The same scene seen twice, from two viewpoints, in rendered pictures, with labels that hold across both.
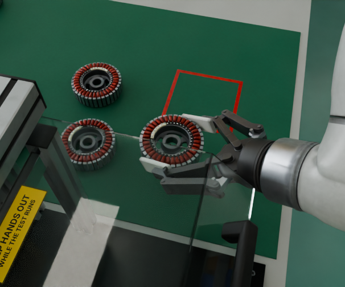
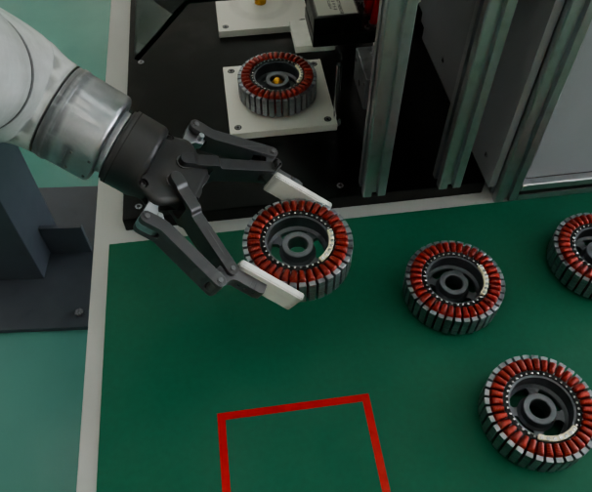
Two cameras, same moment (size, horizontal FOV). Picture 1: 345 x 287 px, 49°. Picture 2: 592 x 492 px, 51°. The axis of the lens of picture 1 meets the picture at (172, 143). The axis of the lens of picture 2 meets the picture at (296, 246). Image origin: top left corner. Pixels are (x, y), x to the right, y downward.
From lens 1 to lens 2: 0.74 m
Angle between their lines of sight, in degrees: 69
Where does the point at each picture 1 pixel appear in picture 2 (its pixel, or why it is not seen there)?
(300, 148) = (75, 89)
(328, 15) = not seen: outside the picture
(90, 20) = not seen: outside the picture
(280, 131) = (117, 464)
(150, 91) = (428, 458)
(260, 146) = (136, 127)
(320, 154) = (48, 52)
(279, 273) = (104, 231)
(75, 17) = not seen: outside the picture
